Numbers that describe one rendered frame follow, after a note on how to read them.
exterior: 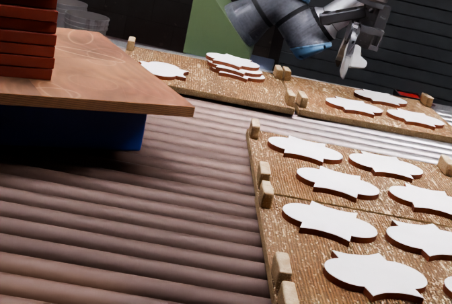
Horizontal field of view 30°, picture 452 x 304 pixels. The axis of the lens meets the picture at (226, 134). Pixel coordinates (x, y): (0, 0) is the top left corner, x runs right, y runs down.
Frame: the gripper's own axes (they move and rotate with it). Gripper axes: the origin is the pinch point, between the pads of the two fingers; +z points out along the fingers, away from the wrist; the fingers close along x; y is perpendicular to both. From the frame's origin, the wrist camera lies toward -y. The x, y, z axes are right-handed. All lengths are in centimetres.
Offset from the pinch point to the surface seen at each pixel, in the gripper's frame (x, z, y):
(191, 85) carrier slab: -23.6, 8.9, -34.1
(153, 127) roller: -56, 11, -38
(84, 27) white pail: 336, 82, -116
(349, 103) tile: -11.4, 4.2, 3.7
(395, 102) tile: 0.7, 3.0, 16.9
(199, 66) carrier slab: -1.6, 9.0, -33.8
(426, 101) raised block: 8.3, 1.7, 26.6
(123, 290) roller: -121, 11, -34
